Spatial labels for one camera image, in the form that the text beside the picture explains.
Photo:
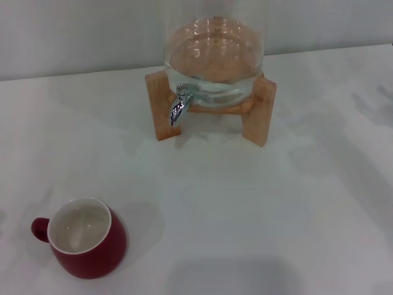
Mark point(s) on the wooden dispenser stand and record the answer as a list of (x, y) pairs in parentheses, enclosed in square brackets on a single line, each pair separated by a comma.
[(259, 116)]

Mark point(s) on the glass water dispenser jar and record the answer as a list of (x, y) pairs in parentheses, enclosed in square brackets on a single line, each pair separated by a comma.
[(215, 49)]

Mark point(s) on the chrome faucet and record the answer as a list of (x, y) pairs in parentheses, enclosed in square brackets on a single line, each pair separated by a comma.
[(179, 106)]

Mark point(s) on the red ceramic cup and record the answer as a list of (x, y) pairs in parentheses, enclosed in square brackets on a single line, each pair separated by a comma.
[(101, 249)]

